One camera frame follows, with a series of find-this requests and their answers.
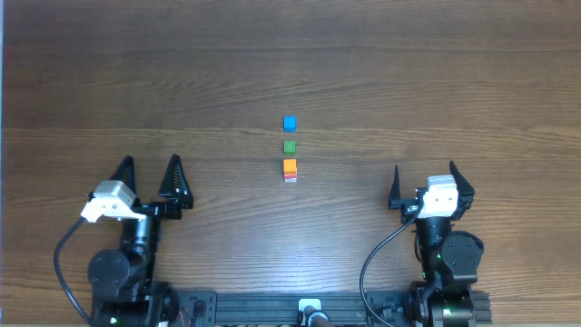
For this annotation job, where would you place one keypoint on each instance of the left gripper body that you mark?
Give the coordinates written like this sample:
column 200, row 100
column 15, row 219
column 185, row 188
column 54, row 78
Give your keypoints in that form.
column 168, row 209

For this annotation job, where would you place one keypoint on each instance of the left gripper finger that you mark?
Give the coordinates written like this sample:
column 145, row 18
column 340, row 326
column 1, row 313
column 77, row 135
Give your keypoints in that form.
column 175, row 181
column 127, row 175

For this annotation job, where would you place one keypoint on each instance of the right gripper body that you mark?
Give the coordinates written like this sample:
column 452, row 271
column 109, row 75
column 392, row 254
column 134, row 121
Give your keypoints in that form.
column 406, row 206

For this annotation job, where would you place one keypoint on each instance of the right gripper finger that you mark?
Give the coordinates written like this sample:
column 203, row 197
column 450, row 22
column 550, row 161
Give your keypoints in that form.
column 395, row 186
column 464, row 191

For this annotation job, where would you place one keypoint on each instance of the green cube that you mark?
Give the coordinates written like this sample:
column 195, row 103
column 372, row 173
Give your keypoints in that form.
column 289, row 147

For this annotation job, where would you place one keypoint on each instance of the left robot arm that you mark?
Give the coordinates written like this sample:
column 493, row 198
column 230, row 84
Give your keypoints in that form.
column 111, row 272

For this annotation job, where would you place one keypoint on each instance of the red cube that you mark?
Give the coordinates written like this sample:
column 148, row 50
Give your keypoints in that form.
column 290, row 175

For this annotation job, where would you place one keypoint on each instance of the orange cube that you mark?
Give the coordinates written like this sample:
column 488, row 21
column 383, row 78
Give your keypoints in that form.
column 290, row 165

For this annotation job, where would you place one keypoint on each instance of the blue cube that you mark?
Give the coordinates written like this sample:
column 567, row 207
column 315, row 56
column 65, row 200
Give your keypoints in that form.
column 289, row 123

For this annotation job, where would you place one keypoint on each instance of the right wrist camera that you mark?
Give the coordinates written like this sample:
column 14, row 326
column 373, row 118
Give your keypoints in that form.
column 438, row 197

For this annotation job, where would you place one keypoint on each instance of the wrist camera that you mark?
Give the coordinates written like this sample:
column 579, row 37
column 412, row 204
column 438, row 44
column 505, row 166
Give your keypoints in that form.
column 438, row 197
column 113, row 200

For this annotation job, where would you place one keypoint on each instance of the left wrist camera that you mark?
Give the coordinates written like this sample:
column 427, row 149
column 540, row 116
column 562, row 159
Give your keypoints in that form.
column 113, row 200

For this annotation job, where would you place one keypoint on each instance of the mounting rail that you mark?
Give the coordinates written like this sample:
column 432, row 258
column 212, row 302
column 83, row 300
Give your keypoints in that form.
column 263, row 309

